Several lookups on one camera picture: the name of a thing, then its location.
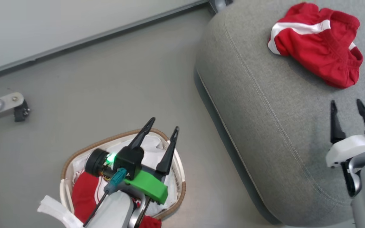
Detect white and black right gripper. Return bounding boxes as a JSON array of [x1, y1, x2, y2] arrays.
[[325, 99, 365, 168]]

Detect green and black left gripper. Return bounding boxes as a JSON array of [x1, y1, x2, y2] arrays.
[[85, 117, 180, 205]]

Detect white laundry basket brown rim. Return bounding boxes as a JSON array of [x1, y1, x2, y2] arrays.
[[60, 128, 187, 228]]

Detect grey fabric sofa seat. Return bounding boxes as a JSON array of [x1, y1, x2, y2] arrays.
[[195, 0, 365, 227]]

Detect red shorts with white stripe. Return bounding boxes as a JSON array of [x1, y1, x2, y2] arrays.
[[267, 2, 364, 89]]

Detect red garment with white trim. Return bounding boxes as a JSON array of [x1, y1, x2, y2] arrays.
[[71, 172, 163, 228]]

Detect white ribbed fabric strip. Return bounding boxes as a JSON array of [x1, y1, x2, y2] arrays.
[[37, 195, 85, 228]]

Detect black caster wheel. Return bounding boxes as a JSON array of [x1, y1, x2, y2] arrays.
[[14, 99, 31, 123]]

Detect grey metal furniture leg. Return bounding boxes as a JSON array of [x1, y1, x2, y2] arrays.
[[208, 0, 234, 14]]

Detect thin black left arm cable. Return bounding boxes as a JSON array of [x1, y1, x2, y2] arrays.
[[83, 191, 109, 228]]

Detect grey wall baseboard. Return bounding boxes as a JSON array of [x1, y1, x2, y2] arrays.
[[0, 0, 210, 81]]

